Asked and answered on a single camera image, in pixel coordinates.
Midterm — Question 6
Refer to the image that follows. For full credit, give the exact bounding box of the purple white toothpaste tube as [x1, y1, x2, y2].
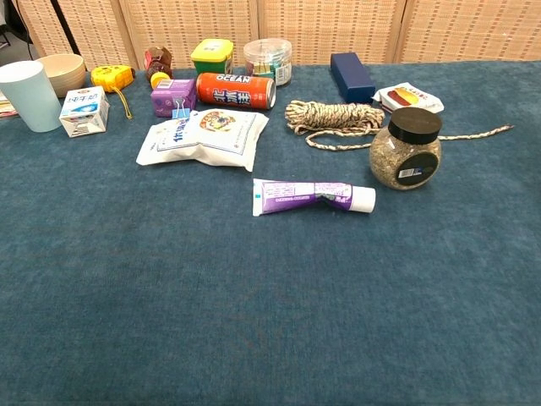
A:
[252, 178, 377, 217]

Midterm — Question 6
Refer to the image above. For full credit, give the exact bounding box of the brown bottle yellow cap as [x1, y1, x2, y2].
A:
[144, 46, 174, 90]

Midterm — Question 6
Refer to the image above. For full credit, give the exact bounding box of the white printed food bag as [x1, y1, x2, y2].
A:
[135, 107, 271, 173]

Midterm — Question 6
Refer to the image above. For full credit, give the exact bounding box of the blue table cloth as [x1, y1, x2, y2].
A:
[0, 60, 541, 406]

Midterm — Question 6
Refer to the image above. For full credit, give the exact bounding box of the orange drink can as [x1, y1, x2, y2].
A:
[195, 72, 277, 111]

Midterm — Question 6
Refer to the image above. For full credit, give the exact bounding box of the blue binder clip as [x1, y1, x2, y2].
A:
[171, 96, 199, 120]

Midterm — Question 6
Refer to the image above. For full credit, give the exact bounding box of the glass jar black lid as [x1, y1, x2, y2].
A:
[369, 107, 443, 191]

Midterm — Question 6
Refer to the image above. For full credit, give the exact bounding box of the purple drink carton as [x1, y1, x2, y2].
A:
[150, 78, 199, 118]

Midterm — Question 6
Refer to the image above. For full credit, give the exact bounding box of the clear tub of clips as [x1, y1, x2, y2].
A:
[243, 37, 293, 87]

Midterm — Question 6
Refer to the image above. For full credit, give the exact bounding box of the navy blue long box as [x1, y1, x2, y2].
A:
[330, 52, 377, 105]

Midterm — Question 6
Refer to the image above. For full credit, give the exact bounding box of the green box yellow lid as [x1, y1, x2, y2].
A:
[190, 38, 235, 77]

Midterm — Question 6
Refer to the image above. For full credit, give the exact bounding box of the white red snack packet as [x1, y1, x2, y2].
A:
[371, 81, 445, 114]

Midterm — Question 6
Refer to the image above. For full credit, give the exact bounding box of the bamboo folding screen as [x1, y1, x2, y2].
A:
[16, 0, 541, 71]

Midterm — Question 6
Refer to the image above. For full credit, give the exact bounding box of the yellow tape measure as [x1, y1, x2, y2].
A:
[90, 64, 137, 120]

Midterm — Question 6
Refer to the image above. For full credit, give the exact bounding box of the white blue milk carton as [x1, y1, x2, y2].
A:
[58, 85, 111, 139]

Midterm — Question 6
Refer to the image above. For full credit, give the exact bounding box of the beige bowl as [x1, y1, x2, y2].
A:
[36, 53, 87, 99]

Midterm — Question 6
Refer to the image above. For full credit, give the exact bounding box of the light blue plastic cup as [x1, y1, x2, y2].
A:
[0, 60, 63, 134]

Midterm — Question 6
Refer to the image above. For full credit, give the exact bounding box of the beige speckled rope coil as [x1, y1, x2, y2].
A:
[284, 99, 515, 152]

